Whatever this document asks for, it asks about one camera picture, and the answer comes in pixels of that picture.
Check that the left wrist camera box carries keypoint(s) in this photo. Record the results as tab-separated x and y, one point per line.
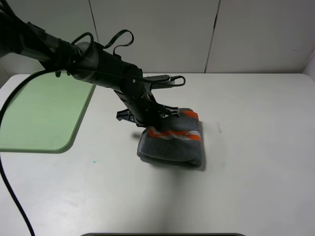
158	82

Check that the light green plastic tray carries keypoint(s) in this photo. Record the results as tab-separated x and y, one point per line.
45	115

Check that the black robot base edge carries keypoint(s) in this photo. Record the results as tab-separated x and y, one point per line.
162	234

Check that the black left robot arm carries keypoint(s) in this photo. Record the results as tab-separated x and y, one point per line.
88	62

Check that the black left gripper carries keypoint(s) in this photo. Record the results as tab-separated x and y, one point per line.
141	107

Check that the grey towel with orange pattern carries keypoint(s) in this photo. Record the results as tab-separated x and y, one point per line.
174	141

